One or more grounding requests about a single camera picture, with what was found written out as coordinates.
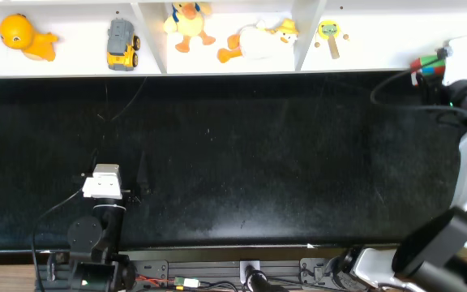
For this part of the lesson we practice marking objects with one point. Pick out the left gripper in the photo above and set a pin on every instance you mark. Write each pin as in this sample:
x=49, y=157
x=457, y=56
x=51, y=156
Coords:
x=131, y=196

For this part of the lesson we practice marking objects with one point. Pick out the yellow and green rattle drum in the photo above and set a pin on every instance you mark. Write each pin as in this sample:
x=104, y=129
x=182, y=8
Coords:
x=330, y=31

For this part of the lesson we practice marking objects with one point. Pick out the many-coloured puzzle cube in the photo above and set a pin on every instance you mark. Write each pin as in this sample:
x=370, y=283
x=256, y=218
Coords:
x=427, y=67

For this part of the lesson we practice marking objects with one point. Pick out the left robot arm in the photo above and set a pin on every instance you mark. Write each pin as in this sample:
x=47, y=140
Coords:
x=95, y=239

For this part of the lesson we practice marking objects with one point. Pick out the grey and yellow toy truck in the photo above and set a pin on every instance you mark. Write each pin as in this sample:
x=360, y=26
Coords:
x=121, y=44

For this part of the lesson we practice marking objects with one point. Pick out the yellow rubber duck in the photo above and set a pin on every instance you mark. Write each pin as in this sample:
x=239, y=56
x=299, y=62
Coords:
x=18, y=34

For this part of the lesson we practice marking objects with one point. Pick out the white plush duck yellow hat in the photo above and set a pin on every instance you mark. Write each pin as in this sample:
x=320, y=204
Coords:
x=262, y=42

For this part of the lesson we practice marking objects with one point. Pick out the white shelf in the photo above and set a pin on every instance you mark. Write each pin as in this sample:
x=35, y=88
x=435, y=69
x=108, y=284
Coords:
x=379, y=40

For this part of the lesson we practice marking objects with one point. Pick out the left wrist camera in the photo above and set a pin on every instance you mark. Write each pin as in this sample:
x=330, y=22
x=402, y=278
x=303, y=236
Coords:
x=104, y=182

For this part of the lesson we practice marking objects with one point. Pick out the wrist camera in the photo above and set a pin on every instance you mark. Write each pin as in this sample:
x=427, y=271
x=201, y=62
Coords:
x=104, y=182
x=460, y=61

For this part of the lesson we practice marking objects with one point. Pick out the mounting rail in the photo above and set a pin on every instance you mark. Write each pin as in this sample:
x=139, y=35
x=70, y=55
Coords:
x=217, y=273

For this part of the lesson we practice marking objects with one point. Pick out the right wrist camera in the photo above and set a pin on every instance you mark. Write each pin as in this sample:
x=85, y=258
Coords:
x=460, y=61

